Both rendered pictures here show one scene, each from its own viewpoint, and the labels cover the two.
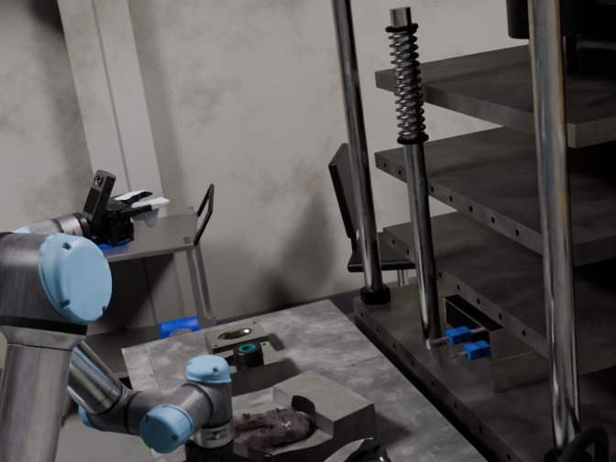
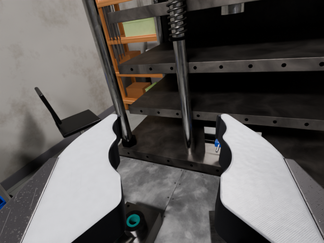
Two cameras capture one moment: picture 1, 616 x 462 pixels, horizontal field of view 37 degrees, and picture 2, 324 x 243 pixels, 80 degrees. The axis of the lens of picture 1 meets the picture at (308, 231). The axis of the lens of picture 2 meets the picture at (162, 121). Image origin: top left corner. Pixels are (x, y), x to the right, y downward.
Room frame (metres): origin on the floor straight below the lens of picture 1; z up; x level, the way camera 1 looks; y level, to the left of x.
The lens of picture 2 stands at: (1.94, 0.41, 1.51)
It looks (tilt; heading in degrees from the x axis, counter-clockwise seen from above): 30 degrees down; 315
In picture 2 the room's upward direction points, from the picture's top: 10 degrees counter-clockwise
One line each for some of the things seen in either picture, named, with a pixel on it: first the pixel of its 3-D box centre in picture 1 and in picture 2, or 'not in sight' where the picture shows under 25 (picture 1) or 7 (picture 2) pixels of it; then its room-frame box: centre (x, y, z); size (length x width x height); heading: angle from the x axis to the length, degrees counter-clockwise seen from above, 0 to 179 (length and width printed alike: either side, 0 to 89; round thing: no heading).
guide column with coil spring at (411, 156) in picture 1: (423, 242); (185, 101); (2.47, -0.32, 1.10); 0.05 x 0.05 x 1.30
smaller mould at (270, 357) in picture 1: (242, 369); (130, 236); (2.36, 0.23, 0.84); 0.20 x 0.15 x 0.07; 105
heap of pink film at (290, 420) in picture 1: (255, 430); not in sight; (1.91, 0.18, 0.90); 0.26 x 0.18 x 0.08; 122
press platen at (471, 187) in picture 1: (575, 170); (233, 47); (2.40, -0.74, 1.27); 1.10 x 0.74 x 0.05; 15
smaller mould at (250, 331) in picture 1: (236, 343); not in sight; (2.57, 0.26, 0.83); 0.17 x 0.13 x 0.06; 105
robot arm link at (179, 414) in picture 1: (167, 418); not in sight; (1.38, 0.27, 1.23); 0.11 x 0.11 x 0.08; 60
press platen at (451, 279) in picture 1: (578, 258); (231, 88); (2.40, -0.74, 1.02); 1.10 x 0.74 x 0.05; 15
